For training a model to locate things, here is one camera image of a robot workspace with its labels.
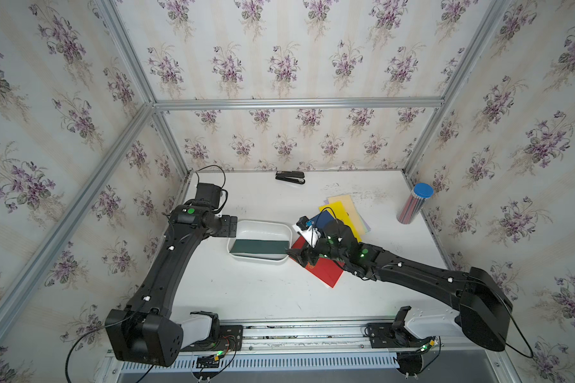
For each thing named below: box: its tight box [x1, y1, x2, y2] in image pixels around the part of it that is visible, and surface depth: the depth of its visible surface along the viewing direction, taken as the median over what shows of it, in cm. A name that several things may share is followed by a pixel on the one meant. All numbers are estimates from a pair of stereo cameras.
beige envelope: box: [327, 194, 366, 241], surface depth 107 cm
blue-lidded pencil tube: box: [396, 182, 435, 225], surface depth 92 cm
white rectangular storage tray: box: [226, 220, 293, 262], surface depth 96 cm
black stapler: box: [274, 169, 306, 185], surface depth 118 cm
